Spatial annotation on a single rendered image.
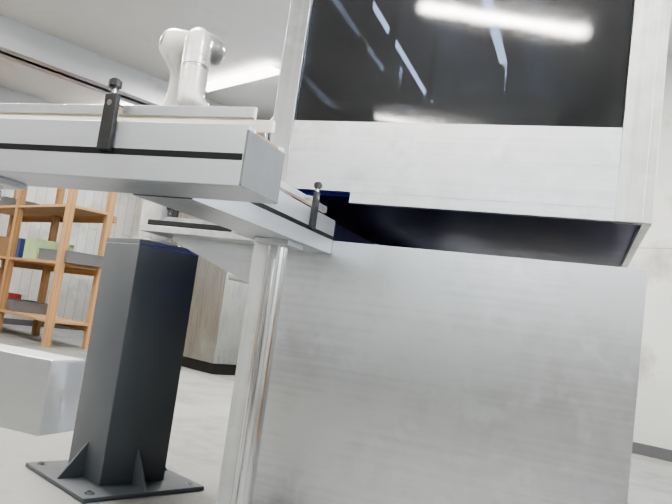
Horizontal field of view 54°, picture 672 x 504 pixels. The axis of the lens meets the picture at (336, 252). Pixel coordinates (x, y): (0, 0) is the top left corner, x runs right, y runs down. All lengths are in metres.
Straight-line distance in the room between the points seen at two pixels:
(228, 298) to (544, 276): 5.08
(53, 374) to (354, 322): 0.83
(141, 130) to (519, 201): 0.96
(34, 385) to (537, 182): 1.18
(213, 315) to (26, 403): 5.43
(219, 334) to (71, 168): 5.40
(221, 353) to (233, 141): 5.60
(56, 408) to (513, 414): 1.00
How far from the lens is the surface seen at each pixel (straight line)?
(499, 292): 1.66
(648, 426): 5.51
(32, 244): 8.18
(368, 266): 1.73
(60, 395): 1.18
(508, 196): 1.69
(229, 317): 6.53
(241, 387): 1.86
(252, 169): 0.99
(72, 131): 1.17
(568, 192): 1.69
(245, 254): 1.99
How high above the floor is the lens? 0.67
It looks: 6 degrees up
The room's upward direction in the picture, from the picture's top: 8 degrees clockwise
